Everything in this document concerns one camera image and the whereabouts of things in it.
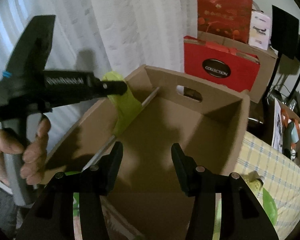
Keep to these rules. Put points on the red collection gift bag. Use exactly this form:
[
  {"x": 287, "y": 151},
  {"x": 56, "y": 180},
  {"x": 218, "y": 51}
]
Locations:
[{"x": 220, "y": 64}]

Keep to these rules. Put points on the white sheer curtain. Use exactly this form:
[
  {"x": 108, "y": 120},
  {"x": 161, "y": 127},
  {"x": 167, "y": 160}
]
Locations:
[{"x": 105, "y": 35}]

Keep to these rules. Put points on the person's left hand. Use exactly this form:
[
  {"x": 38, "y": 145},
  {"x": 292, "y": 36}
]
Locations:
[{"x": 34, "y": 156}]

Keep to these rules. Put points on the large brown cardboard box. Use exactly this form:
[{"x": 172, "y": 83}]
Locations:
[{"x": 267, "y": 60}]

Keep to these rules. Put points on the red patterned gift bag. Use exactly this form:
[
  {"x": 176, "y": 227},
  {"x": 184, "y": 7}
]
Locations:
[{"x": 226, "y": 18}]

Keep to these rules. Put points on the cardboard box with tools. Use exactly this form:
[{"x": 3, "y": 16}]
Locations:
[{"x": 286, "y": 131}]

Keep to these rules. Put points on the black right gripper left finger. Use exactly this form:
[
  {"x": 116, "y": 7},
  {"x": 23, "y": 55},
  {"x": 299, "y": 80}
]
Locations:
[{"x": 52, "y": 215}]

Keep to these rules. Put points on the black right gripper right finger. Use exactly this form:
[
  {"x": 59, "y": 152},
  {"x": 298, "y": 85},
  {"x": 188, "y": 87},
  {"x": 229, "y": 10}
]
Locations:
[{"x": 242, "y": 216}]

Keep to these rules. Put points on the pink white product box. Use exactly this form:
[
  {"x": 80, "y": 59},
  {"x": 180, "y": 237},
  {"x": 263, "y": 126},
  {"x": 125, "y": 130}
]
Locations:
[{"x": 259, "y": 33}]

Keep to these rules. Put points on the lime green clip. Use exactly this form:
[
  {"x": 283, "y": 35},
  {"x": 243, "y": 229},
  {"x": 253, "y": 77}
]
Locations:
[{"x": 127, "y": 106}]

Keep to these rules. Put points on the left black speaker on stand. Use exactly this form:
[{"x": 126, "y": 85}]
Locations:
[{"x": 284, "y": 38}]

